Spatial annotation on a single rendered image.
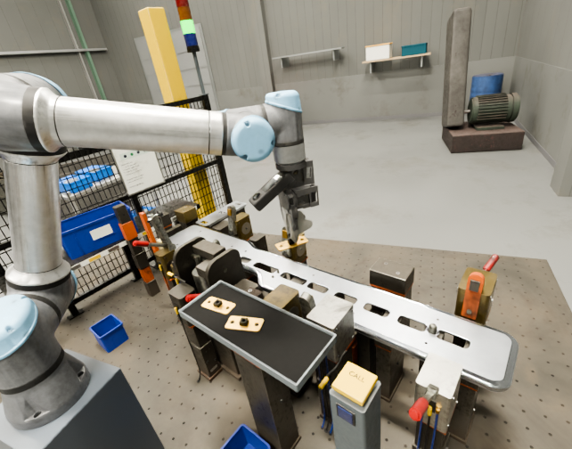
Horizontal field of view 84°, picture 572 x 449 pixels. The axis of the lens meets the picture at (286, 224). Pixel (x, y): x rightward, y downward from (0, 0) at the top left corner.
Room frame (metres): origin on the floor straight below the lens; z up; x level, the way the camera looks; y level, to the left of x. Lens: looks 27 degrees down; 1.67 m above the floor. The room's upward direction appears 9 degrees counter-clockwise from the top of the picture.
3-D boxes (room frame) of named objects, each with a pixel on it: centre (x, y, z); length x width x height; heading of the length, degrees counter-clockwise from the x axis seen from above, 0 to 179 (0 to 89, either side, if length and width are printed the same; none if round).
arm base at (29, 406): (0.48, 0.56, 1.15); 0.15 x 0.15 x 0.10
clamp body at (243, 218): (1.38, 0.21, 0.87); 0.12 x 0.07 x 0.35; 137
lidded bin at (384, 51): (7.86, -2.62, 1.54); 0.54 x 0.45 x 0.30; 63
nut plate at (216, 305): (0.62, 0.20, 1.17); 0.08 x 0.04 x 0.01; 57
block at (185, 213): (1.54, 0.51, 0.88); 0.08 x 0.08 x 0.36; 47
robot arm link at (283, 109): (0.74, -0.03, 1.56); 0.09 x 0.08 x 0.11; 101
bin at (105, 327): (1.05, 0.81, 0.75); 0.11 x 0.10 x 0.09; 47
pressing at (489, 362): (0.94, 0.03, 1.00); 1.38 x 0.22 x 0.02; 47
